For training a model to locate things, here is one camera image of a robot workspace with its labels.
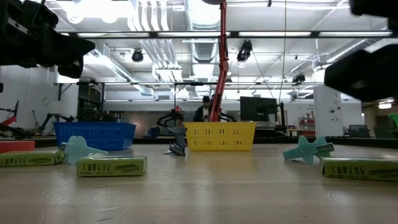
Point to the red tape roll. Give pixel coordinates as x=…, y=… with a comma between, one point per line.
x=15, y=146

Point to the blue plastic basket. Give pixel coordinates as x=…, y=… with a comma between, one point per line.
x=93, y=135

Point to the black aluminium table frame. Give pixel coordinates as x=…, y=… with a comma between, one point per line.
x=280, y=141

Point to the person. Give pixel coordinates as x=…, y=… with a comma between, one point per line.
x=202, y=113

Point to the dark grey staple remover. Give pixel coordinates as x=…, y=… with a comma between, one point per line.
x=179, y=143

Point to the black computer monitor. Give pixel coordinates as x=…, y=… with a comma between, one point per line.
x=258, y=109

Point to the green staple box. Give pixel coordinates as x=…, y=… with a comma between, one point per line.
x=112, y=166
x=28, y=158
x=360, y=169

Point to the white cabinet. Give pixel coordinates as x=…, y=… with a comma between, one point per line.
x=328, y=109

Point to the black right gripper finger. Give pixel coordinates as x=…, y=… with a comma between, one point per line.
x=367, y=74

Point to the black ceiling spotlight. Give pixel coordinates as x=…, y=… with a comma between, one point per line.
x=244, y=51
x=137, y=56

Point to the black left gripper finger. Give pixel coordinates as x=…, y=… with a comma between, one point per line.
x=68, y=46
x=71, y=70

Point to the yellow plastic basket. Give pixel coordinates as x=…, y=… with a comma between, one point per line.
x=217, y=137

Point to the black background robot arm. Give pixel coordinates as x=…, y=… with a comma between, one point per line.
x=169, y=118

